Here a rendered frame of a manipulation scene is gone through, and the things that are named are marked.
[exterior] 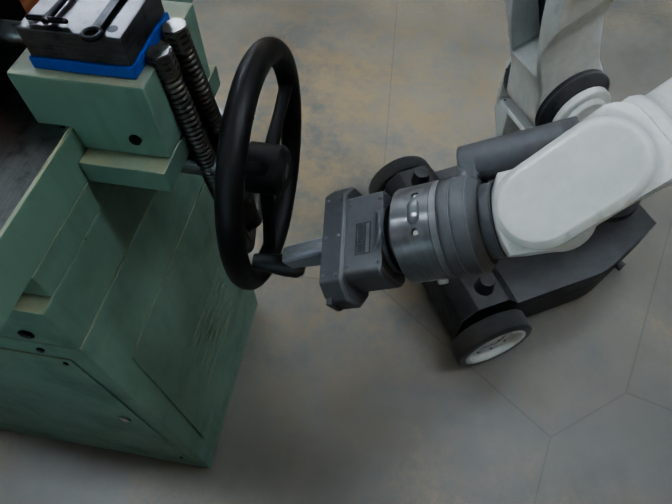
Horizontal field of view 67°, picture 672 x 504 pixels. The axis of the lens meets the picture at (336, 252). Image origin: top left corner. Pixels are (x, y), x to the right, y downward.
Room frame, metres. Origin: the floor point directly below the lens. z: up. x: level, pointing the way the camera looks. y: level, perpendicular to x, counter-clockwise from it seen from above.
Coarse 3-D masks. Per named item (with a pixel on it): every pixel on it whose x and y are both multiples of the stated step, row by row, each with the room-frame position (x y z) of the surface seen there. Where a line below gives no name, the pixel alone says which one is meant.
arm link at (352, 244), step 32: (352, 192) 0.32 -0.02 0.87; (384, 192) 0.31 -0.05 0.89; (416, 192) 0.28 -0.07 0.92; (352, 224) 0.28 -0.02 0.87; (384, 224) 0.27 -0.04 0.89; (416, 224) 0.25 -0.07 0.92; (352, 256) 0.25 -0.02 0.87; (384, 256) 0.24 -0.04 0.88; (416, 256) 0.23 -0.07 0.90; (352, 288) 0.23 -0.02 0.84; (384, 288) 0.23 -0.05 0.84
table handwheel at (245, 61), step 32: (256, 64) 0.41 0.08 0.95; (288, 64) 0.50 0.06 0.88; (256, 96) 0.38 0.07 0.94; (288, 96) 0.51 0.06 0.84; (224, 128) 0.34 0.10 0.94; (288, 128) 0.52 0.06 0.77; (192, 160) 0.41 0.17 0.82; (224, 160) 0.32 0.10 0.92; (256, 160) 0.40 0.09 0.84; (288, 160) 0.42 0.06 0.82; (224, 192) 0.30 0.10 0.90; (256, 192) 0.38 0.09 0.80; (288, 192) 0.46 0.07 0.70; (224, 224) 0.28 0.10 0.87; (288, 224) 0.42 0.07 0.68; (224, 256) 0.27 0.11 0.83; (256, 288) 0.29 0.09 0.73
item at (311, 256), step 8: (312, 248) 0.28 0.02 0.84; (320, 248) 0.27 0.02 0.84; (288, 256) 0.28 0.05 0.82; (296, 256) 0.28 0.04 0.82; (304, 256) 0.27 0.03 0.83; (312, 256) 0.27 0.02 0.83; (320, 256) 0.27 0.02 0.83; (288, 264) 0.28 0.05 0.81; (296, 264) 0.28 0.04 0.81; (304, 264) 0.28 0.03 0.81; (312, 264) 0.28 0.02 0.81
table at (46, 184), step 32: (192, 0) 0.71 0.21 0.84; (0, 96) 0.43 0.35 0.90; (0, 128) 0.38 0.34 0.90; (32, 128) 0.38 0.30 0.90; (64, 128) 0.38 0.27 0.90; (0, 160) 0.34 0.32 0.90; (32, 160) 0.34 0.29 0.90; (64, 160) 0.35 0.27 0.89; (96, 160) 0.37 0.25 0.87; (128, 160) 0.37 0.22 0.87; (160, 160) 0.37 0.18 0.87; (0, 192) 0.30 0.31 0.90; (32, 192) 0.30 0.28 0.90; (64, 192) 0.33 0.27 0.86; (0, 224) 0.26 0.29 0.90; (32, 224) 0.28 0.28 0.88; (0, 256) 0.24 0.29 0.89; (32, 256) 0.26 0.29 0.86; (0, 288) 0.22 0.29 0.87; (0, 320) 0.19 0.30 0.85
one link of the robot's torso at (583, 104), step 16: (576, 96) 0.71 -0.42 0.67; (592, 96) 0.71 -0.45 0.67; (608, 96) 0.73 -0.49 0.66; (496, 112) 0.86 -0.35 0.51; (512, 112) 0.82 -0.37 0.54; (560, 112) 0.70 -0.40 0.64; (576, 112) 0.70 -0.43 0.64; (592, 112) 0.71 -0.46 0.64; (496, 128) 0.85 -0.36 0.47; (512, 128) 0.83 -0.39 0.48
